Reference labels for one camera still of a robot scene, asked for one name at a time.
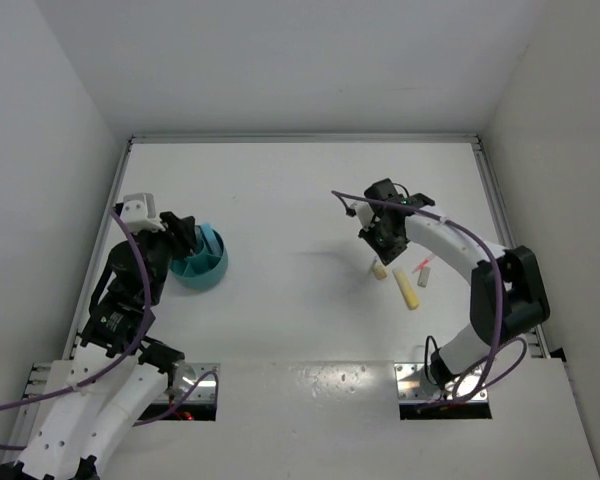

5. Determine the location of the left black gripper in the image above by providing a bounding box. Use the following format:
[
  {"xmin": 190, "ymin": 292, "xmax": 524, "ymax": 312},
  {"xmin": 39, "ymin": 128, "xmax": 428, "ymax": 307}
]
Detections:
[{"xmin": 126, "ymin": 210, "xmax": 198, "ymax": 303}]

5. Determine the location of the blue highlighter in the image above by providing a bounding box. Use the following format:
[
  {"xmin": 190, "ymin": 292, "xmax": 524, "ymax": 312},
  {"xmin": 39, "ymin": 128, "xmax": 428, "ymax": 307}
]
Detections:
[{"xmin": 195, "ymin": 223, "xmax": 223, "ymax": 257}]

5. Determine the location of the yellow highlighter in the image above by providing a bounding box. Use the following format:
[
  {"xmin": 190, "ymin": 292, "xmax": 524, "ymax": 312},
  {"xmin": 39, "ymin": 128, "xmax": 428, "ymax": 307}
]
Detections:
[{"xmin": 392, "ymin": 267, "xmax": 420, "ymax": 310}]

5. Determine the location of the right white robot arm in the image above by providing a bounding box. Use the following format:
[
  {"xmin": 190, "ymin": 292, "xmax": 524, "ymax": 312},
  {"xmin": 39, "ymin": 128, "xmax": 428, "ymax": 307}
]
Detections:
[{"xmin": 354, "ymin": 179, "xmax": 550, "ymax": 387}]

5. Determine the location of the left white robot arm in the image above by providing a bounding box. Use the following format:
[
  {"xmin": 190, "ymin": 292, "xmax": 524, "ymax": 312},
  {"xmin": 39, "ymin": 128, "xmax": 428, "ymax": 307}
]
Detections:
[{"xmin": 0, "ymin": 212, "xmax": 197, "ymax": 479}]

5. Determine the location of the teal round divided container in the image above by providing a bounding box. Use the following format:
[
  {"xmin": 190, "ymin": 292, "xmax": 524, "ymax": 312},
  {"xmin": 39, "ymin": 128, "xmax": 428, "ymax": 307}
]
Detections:
[{"xmin": 170, "ymin": 228, "xmax": 229, "ymax": 291}]

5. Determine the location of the small yellow eraser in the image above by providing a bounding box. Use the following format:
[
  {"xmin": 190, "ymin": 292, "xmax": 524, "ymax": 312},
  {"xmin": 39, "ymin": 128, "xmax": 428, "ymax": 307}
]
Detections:
[{"xmin": 372, "ymin": 259, "xmax": 387, "ymax": 280}]

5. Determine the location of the red transparent pen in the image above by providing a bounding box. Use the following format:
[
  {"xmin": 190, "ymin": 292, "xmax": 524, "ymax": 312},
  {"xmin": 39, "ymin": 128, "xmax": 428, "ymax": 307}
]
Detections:
[{"xmin": 412, "ymin": 253, "xmax": 437, "ymax": 273}]

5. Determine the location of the small grey eraser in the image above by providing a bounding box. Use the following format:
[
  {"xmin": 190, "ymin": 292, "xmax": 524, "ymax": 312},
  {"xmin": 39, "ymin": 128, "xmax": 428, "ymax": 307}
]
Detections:
[{"xmin": 417, "ymin": 267, "xmax": 431, "ymax": 288}]

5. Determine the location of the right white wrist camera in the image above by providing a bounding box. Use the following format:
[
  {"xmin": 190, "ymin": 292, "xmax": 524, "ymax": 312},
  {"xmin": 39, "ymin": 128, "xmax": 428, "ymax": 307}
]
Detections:
[{"xmin": 345, "ymin": 201, "xmax": 375, "ymax": 229}]

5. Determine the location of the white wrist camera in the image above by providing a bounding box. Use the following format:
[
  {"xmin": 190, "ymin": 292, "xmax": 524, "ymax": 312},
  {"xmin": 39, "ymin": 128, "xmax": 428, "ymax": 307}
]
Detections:
[
  {"xmin": 115, "ymin": 193, "xmax": 163, "ymax": 233},
  {"xmin": 345, "ymin": 201, "xmax": 375, "ymax": 229}
]

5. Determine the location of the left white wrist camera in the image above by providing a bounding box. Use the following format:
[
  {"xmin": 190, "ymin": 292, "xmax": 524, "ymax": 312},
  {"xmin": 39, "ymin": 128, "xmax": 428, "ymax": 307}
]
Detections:
[{"xmin": 115, "ymin": 193, "xmax": 163, "ymax": 233}]

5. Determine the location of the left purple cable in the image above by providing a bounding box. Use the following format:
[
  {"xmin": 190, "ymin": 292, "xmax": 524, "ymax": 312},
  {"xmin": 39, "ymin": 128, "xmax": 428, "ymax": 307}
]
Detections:
[{"xmin": 0, "ymin": 202, "xmax": 219, "ymax": 449}]

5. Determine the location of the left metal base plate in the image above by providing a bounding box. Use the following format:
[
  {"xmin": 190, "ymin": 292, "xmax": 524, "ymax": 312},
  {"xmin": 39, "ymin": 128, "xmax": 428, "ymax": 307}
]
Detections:
[{"xmin": 171, "ymin": 362, "xmax": 220, "ymax": 402}]

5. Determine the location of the metal base plate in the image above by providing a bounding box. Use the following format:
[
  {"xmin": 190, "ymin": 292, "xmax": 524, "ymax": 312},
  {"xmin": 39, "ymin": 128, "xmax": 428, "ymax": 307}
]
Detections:
[
  {"xmin": 394, "ymin": 363, "xmax": 482, "ymax": 406},
  {"xmin": 171, "ymin": 362, "xmax": 220, "ymax": 402}
]

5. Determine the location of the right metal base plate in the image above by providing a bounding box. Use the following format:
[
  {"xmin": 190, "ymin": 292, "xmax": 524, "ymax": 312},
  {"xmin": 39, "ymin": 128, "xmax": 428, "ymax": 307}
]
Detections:
[{"xmin": 394, "ymin": 363, "xmax": 482, "ymax": 406}]

